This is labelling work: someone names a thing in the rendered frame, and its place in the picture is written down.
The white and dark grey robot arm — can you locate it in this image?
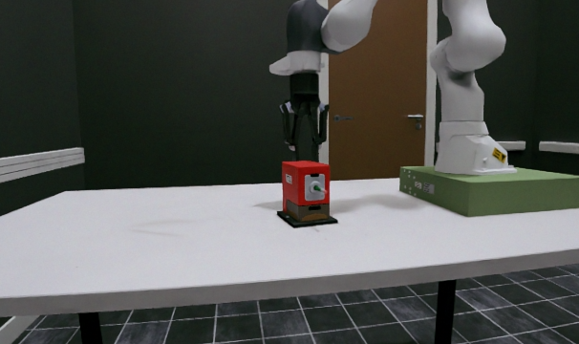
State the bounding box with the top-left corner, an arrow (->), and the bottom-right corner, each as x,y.
269,0 -> 517,176

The red pencil sharpener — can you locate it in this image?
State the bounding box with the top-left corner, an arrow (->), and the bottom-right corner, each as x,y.
277,161 -> 338,228

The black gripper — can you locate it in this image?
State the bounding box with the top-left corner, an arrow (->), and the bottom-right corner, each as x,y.
279,73 -> 330,162

